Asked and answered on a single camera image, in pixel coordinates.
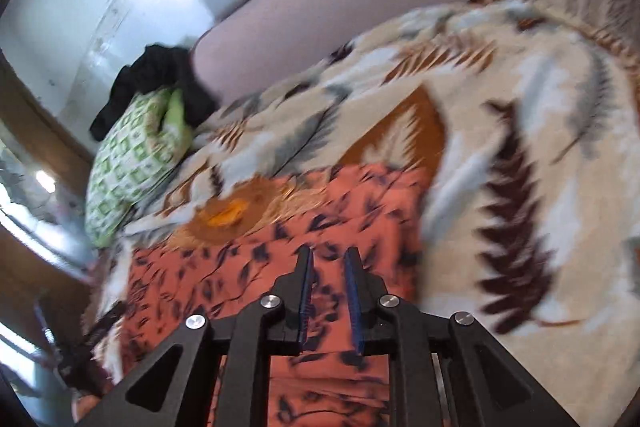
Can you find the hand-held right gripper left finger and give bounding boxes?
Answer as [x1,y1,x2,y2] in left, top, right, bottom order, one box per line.
[72,246,316,427]

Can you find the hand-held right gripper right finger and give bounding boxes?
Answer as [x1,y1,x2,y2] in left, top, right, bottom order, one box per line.
[344,247,581,427]

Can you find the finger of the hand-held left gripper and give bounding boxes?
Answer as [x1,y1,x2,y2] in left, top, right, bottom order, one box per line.
[82,299,128,348]

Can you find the orange floral pillow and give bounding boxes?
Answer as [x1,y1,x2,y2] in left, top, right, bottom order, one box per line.
[117,163,436,427]

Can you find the green patterned pillow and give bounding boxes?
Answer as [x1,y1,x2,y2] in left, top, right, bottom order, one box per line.
[85,87,196,248]

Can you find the wooden furniture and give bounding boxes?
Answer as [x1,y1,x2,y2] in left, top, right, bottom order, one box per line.
[0,57,101,308]

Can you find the leaf print blanket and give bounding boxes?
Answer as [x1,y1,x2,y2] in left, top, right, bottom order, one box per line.
[90,0,640,427]

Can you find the black cloth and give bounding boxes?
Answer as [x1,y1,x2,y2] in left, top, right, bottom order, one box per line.
[90,44,221,140]

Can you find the pink long cushion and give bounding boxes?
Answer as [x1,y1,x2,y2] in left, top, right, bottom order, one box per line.
[192,0,518,108]

